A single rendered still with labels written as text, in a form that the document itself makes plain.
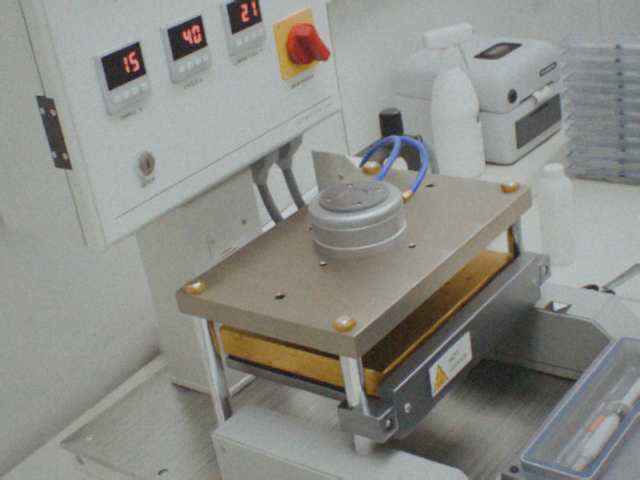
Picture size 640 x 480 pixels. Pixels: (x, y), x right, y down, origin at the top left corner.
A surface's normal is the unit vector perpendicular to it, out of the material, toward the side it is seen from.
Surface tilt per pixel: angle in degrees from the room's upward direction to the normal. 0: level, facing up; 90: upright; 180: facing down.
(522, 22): 90
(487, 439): 0
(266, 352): 90
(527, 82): 87
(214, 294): 0
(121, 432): 0
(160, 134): 90
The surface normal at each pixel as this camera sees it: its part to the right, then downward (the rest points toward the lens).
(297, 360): -0.60, 0.43
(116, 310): 0.82, 0.12
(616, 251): -0.15, -0.89
